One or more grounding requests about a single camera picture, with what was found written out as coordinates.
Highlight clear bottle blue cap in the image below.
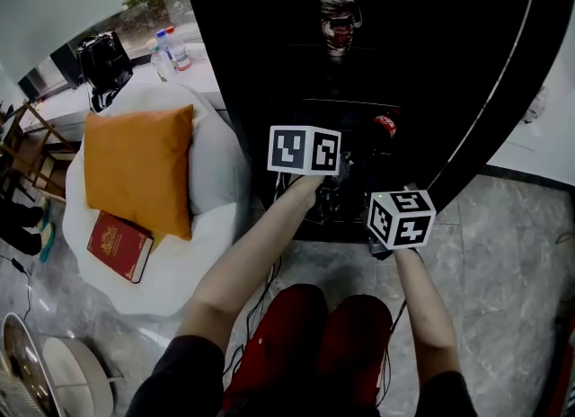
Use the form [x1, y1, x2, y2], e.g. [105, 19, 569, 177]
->
[155, 29, 175, 70]

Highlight white window bench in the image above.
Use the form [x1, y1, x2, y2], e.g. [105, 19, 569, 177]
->
[17, 41, 226, 138]

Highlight black handbag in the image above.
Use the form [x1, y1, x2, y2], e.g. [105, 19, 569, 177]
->
[75, 31, 135, 113]

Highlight white round pouf seat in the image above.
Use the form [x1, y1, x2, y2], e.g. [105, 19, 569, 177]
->
[61, 81, 252, 316]

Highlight person's right forearm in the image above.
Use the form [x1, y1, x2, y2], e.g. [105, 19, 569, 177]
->
[393, 247, 462, 389]

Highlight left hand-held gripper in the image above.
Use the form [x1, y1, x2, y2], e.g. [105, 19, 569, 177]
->
[267, 125, 356, 224]

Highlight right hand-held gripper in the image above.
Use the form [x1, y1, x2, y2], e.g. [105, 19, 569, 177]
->
[367, 183, 437, 262]

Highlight person's left hand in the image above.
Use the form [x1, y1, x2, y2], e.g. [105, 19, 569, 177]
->
[289, 175, 324, 212]

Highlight person's left forearm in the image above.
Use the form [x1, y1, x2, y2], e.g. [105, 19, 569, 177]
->
[177, 181, 311, 353]

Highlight white perforated basket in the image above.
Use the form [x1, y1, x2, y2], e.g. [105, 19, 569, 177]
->
[0, 369, 28, 417]

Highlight black power cable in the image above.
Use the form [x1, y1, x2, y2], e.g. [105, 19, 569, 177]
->
[0, 255, 32, 322]

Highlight cola bottle red cap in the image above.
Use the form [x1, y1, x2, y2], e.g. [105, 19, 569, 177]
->
[354, 109, 402, 155]

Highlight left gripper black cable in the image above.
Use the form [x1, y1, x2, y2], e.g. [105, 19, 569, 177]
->
[222, 255, 282, 376]

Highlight person's black top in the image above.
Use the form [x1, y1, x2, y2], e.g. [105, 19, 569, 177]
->
[125, 333, 477, 417]

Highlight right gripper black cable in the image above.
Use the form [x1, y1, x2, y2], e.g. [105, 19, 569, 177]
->
[375, 300, 408, 407]

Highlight person's red trousers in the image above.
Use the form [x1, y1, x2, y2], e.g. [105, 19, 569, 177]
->
[222, 283, 394, 412]

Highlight orange cushion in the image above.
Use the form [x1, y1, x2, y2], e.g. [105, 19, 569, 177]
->
[84, 103, 195, 242]

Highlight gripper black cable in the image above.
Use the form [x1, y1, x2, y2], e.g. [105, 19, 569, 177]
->
[222, 255, 282, 376]
[375, 300, 408, 407]

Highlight black glass-door fridge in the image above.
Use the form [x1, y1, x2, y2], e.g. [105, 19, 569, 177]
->
[177, 0, 575, 244]

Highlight wooden shelf rack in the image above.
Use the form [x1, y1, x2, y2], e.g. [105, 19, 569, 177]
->
[0, 100, 75, 203]

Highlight red hardcover book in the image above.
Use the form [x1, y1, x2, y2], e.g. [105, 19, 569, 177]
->
[86, 210, 155, 285]

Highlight clear bottle red cap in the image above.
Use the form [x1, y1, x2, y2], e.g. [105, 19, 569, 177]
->
[164, 25, 193, 72]

